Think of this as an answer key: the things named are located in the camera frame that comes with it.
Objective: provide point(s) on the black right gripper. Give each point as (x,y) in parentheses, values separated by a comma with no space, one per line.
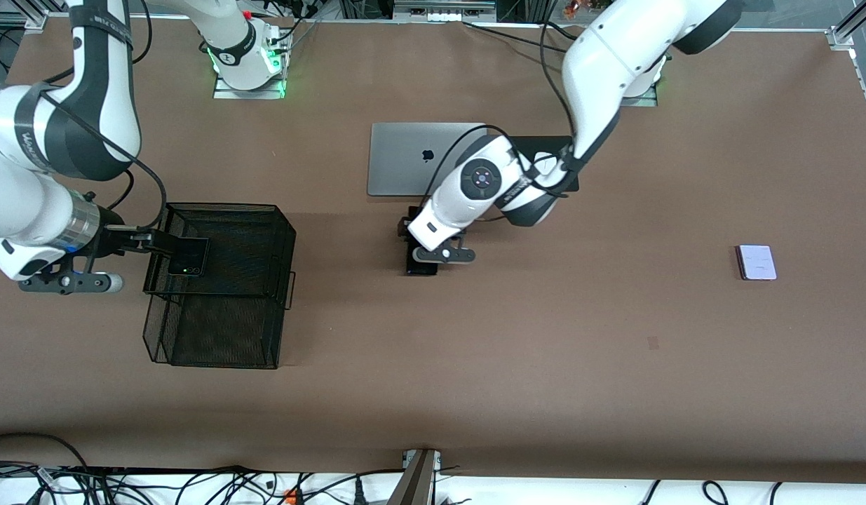
(111,239)

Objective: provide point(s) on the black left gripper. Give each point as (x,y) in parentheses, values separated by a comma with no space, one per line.
(411,229)

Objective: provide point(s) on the small black flip phone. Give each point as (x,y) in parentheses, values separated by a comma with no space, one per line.
(191,258)

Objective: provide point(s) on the long black smartphone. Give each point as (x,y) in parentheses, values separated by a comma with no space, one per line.
(420,268)

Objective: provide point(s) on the lavender flip phone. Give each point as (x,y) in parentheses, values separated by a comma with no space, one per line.
(757,262)

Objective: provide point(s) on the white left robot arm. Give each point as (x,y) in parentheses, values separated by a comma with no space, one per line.
(608,63)

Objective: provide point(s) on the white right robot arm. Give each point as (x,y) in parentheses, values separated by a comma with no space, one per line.
(26,203)

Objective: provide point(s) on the silver closed laptop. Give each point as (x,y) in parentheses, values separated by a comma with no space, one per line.
(390,161)

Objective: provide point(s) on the black mesh two-tier tray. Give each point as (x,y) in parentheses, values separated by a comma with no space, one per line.
(222,337)

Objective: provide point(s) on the black mouse pad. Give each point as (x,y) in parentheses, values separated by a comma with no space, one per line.
(545,142)

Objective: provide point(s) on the white power strip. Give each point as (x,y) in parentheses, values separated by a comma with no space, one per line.
(443,15)

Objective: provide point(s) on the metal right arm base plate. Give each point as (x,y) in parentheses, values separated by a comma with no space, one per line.
(226,93)

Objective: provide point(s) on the aluminium corner bracket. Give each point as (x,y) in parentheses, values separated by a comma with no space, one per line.
(841,36)
(29,22)

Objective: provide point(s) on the metal camera post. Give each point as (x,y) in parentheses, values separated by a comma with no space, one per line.
(415,484)

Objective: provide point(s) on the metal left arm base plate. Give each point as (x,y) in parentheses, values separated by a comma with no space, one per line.
(643,102)

